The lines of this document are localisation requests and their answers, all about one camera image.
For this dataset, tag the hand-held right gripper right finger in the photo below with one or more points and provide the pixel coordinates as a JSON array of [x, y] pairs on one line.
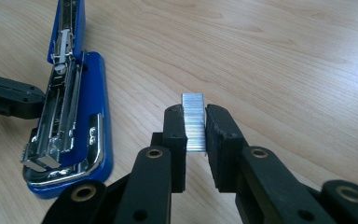
[[230, 149]]

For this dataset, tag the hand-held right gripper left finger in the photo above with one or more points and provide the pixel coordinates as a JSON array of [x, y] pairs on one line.
[[155, 174]]

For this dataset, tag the silver staple strip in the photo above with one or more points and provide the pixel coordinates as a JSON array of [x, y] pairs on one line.
[[194, 124]]

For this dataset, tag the blue stapler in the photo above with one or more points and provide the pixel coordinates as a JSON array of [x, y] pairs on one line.
[[91, 102]]

